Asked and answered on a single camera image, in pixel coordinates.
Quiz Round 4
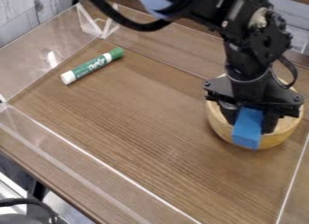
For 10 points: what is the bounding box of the green expo marker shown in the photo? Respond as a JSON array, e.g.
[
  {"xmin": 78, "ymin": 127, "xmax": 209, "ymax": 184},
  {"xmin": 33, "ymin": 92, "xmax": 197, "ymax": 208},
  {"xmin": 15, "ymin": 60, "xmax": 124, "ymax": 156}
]
[{"xmin": 61, "ymin": 47, "xmax": 125, "ymax": 85}]

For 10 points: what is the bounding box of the black equipment lower left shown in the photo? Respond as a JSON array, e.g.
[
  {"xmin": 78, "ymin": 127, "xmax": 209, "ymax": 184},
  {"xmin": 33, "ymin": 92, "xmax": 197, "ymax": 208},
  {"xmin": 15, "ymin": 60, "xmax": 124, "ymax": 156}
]
[{"xmin": 0, "ymin": 198, "xmax": 59, "ymax": 224}]

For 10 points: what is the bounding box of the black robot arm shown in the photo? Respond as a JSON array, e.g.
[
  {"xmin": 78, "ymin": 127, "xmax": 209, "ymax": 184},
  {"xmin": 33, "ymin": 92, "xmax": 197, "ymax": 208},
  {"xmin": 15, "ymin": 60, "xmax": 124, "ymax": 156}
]
[{"xmin": 141, "ymin": 0, "xmax": 304, "ymax": 134}]

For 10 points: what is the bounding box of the blue rectangular block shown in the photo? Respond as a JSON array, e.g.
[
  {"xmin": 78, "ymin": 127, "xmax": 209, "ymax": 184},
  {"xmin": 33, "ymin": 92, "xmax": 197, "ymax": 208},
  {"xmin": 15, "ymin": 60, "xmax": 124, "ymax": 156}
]
[{"xmin": 232, "ymin": 107, "xmax": 264, "ymax": 150}]

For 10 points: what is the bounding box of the brown wooden bowl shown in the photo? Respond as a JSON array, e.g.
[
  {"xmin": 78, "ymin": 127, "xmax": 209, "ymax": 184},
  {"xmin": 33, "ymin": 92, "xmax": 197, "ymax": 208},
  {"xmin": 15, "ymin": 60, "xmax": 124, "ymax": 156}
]
[{"xmin": 204, "ymin": 72, "xmax": 304, "ymax": 151}]

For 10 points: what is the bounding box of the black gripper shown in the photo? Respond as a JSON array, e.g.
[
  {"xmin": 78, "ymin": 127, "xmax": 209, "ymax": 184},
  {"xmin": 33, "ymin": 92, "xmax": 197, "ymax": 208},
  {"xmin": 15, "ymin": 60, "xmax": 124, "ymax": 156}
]
[{"xmin": 204, "ymin": 72, "xmax": 304, "ymax": 134}]

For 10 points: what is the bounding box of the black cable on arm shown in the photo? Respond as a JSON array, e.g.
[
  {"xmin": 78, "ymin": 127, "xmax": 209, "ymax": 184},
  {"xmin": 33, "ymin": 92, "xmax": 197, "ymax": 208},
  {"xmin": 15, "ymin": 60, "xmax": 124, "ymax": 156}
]
[{"xmin": 82, "ymin": 0, "xmax": 174, "ymax": 33}]

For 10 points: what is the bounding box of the clear acrylic tray barrier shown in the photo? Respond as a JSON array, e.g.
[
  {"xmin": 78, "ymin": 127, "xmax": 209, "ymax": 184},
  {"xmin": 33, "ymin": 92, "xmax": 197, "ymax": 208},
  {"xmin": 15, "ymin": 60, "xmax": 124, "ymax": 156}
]
[{"xmin": 0, "ymin": 3, "xmax": 309, "ymax": 224}]

